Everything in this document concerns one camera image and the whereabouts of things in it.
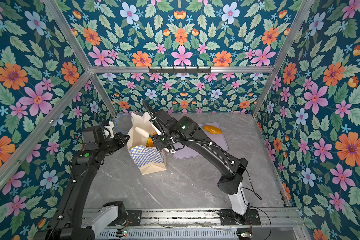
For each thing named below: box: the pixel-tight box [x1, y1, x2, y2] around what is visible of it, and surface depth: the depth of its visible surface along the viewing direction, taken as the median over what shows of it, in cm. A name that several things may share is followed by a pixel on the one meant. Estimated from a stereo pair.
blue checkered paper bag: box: [127, 112, 167, 175], surface depth 80 cm
